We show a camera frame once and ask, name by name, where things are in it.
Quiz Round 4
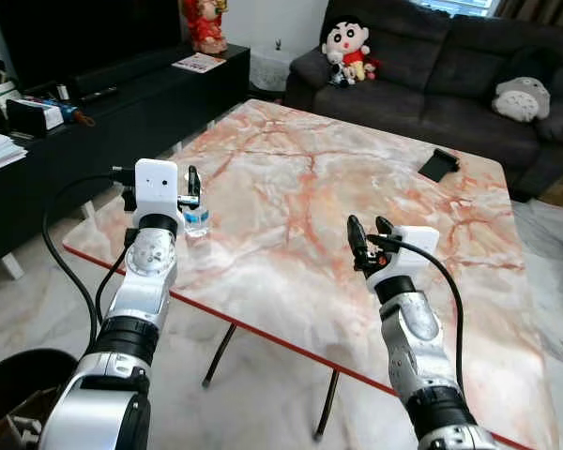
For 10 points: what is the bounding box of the small clear water bottle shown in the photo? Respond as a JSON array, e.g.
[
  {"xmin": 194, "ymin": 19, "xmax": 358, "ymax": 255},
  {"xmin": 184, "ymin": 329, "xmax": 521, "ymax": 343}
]
[{"xmin": 183, "ymin": 184, "xmax": 211, "ymax": 238}]

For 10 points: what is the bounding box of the black rubbish bin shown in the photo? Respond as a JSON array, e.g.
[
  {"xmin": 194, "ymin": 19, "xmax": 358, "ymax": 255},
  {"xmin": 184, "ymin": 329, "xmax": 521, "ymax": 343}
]
[{"xmin": 0, "ymin": 349, "xmax": 78, "ymax": 450}]

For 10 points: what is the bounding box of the brown cardboard trash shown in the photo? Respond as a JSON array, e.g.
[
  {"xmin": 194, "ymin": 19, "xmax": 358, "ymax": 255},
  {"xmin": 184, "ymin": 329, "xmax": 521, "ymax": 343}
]
[{"xmin": 0, "ymin": 389, "xmax": 53, "ymax": 450}]

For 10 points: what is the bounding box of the marble table with red edge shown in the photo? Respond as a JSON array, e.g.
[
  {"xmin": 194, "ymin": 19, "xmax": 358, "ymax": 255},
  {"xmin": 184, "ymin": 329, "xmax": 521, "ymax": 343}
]
[{"xmin": 63, "ymin": 98, "xmax": 560, "ymax": 450}]

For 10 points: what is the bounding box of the small black pouch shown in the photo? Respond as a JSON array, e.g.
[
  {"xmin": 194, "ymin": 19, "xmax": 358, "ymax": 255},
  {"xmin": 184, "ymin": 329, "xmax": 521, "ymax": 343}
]
[{"xmin": 418, "ymin": 148, "xmax": 462, "ymax": 184}]

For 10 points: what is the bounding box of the black TV cabinet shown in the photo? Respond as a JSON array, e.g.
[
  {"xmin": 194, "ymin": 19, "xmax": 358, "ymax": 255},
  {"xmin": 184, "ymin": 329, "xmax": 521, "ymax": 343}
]
[{"xmin": 0, "ymin": 42, "xmax": 252, "ymax": 273}]

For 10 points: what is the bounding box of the white and red booklet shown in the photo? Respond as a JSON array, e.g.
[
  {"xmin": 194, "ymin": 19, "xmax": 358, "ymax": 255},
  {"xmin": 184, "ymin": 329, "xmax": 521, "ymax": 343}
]
[{"xmin": 172, "ymin": 52, "xmax": 227, "ymax": 75}]

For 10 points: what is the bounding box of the black remote control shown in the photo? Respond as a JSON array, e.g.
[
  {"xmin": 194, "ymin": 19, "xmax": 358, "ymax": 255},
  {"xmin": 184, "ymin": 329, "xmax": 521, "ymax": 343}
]
[{"xmin": 78, "ymin": 86, "xmax": 119, "ymax": 103}]

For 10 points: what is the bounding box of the white side table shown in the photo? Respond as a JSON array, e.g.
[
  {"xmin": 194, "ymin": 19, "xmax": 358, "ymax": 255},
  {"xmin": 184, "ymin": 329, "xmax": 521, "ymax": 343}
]
[{"xmin": 250, "ymin": 45, "xmax": 306, "ymax": 93}]

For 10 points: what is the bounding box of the dark grey fabric sofa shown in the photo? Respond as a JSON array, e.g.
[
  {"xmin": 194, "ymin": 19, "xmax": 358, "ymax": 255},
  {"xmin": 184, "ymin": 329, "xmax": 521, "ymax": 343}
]
[{"xmin": 283, "ymin": 0, "xmax": 563, "ymax": 203}]

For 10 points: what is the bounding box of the red figurine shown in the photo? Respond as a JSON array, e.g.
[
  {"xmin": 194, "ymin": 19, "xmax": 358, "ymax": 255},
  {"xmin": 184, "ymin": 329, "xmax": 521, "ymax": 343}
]
[{"xmin": 181, "ymin": 0, "xmax": 229, "ymax": 54}]

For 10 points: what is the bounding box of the black metal table leg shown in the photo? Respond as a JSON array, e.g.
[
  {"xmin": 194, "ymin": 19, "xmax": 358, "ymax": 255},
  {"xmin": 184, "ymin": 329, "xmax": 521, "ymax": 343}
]
[
  {"xmin": 203, "ymin": 323, "xmax": 238, "ymax": 389},
  {"xmin": 313, "ymin": 368, "xmax": 342, "ymax": 443}
]

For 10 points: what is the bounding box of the black and white tissue box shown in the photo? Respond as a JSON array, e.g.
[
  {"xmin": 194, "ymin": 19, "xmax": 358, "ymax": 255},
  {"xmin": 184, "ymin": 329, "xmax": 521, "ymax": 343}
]
[{"xmin": 7, "ymin": 94, "xmax": 68, "ymax": 135}]

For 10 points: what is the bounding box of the black flat television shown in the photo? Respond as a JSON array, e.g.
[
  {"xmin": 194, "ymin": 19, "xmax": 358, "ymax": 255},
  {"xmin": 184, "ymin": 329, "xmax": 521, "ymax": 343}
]
[{"xmin": 0, "ymin": 0, "xmax": 190, "ymax": 99}]

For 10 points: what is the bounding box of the grey round plush toy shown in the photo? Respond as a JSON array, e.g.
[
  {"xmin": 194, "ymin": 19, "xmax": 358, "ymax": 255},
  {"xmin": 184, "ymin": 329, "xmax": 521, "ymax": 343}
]
[{"xmin": 492, "ymin": 75, "xmax": 552, "ymax": 124}]

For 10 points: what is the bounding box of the cartoon boy plush doll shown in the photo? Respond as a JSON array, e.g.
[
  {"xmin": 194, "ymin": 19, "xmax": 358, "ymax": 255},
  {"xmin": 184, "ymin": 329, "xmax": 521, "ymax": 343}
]
[{"xmin": 321, "ymin": 19, "xmax": 381, "ymax": 87}]

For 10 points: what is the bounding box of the stack of white papers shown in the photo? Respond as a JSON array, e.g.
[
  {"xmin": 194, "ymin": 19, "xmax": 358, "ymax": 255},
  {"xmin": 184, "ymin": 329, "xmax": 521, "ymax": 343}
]
[{"xmin": 0, "ymin": 129, "xmax": 28, "ymax": 177}]

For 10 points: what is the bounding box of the dark grey sofa cushion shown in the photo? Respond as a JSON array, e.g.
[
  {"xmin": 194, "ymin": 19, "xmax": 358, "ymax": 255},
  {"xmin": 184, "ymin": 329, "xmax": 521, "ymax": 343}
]
[{"xmin": 535, "ymin": 97, "xmax": 563, "ymax": 143}]

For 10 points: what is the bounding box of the window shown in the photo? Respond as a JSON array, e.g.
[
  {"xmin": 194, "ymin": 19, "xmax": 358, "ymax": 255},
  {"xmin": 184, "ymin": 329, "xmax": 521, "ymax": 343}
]
[{"xmin": 418, "ymin": 0, "xmax": 498, "ymax": 18}]

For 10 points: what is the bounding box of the brown curtain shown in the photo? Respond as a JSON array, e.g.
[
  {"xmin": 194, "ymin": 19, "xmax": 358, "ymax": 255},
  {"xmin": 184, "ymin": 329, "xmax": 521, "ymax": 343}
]
[{"xmin": 493, "ymin": 0, "xmax": 563, "ymax": 27}]

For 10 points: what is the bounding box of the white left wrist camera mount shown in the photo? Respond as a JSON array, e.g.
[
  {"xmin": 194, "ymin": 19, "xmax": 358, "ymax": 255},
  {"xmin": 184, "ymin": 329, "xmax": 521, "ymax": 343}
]
[{"xmin": 134, "ymin": 158, "xmax": 182, "ymax": 219}]

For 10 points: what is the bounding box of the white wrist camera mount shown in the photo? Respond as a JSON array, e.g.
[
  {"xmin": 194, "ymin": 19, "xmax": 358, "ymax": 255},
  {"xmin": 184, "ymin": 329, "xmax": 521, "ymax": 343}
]
[
  {"xmin": 369, "ymin": 226, "xmax": 441, "ymax": 288},
  {"xmin": 134, "ymin": 158, "xmax": 182, "ymax": 219}
]

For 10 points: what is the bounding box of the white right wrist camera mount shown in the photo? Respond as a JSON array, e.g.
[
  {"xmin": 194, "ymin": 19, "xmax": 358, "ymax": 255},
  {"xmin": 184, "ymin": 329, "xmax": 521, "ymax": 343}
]
[{"xmin": 369, "ymin": 226, "xmax": 441, "ymax": 288}]

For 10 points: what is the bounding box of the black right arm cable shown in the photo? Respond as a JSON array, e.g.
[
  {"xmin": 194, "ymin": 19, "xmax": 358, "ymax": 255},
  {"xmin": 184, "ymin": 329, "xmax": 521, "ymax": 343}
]
[{"xmin": 368, "ymin": 234, "xmax": 466, "ymax": 395}]

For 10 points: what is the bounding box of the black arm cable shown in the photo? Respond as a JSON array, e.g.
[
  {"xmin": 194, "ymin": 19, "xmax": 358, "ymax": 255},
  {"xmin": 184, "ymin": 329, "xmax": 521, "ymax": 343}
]
[
  {"xmin": 41, "ymin": 171, "xmax": 138, "ymax": 350},
  {"xmin": 368, "ymin": 234, "xmax": 466, "ymax": 395}
]

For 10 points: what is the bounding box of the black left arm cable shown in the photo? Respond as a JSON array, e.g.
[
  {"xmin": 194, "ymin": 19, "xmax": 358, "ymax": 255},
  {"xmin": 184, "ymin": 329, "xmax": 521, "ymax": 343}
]
[{"xmin": 41, "ymin": 171, "xmax": 138, "ymax": 350}]

